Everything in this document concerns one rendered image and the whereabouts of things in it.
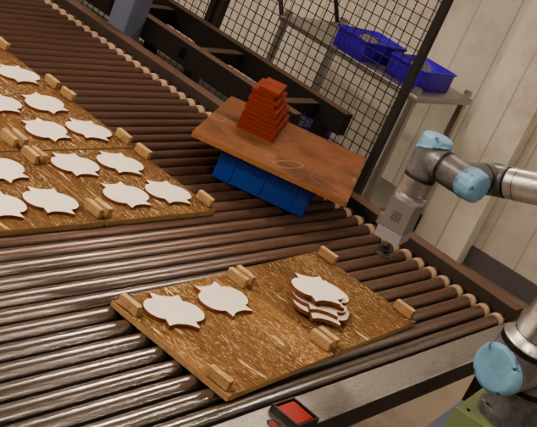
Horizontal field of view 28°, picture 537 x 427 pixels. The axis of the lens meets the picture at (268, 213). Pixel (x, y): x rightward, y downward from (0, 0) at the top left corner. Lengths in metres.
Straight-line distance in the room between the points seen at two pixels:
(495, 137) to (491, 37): 0.57
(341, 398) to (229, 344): 0.27
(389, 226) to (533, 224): 3.65
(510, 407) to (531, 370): 0.18
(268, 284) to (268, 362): 0.38
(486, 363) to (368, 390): 0.29
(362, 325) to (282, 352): 0.35
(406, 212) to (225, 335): 0.50
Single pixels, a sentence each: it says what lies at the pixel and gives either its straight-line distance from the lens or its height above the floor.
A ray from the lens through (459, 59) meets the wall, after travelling 6.18.
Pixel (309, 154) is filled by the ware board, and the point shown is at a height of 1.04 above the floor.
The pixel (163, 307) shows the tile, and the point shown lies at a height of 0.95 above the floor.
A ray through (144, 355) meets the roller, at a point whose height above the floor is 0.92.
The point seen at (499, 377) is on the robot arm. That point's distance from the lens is 2.32.
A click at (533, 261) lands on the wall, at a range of 6.13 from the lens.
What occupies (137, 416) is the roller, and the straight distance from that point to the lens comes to 2.02.
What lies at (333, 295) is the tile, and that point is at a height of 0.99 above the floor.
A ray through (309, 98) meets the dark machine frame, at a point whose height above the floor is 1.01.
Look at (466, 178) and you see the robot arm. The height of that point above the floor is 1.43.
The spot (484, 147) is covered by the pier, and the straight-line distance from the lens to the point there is 5.98.
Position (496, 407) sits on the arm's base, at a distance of 2.49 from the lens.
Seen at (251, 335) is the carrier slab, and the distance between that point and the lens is 2.40.
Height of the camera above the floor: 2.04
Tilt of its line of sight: 21 degrees down
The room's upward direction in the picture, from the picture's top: 24 degrees clockwise
